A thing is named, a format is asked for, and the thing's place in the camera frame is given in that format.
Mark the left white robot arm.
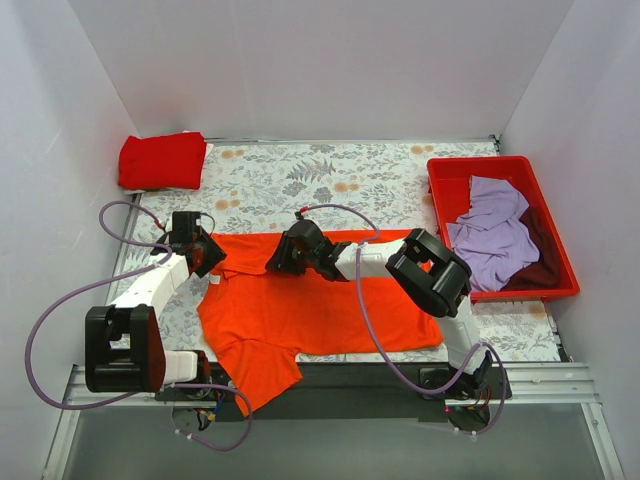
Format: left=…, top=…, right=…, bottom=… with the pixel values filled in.
left=85, top=211, right=226, bottom=400

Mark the aluminium frame rail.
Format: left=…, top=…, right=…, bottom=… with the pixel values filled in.
left=44, top=362, right=624, bottom=479

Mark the floral patterned table mat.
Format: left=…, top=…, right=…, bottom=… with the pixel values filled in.
left=134, top=141, right=561, bottom=362

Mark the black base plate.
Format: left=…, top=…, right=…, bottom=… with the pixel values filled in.
left=154, top=363, right=512, bottom=427

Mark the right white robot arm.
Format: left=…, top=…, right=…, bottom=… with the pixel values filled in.
left=266, top=219, right=492, bottom=398

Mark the lavender t shirt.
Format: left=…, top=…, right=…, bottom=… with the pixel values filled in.
left=446, top=176, right=540, bottom=292

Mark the folded red t shirt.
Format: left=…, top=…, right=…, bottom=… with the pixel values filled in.
left=117, top=131, right=208, bottom=191

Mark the orange t shirt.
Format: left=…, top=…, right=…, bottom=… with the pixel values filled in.
left=198, top=233, right=443, bottom=414

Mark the dark maroon t shirt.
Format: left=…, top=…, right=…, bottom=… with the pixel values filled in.
left=502, top=207, right=560, bottom=291

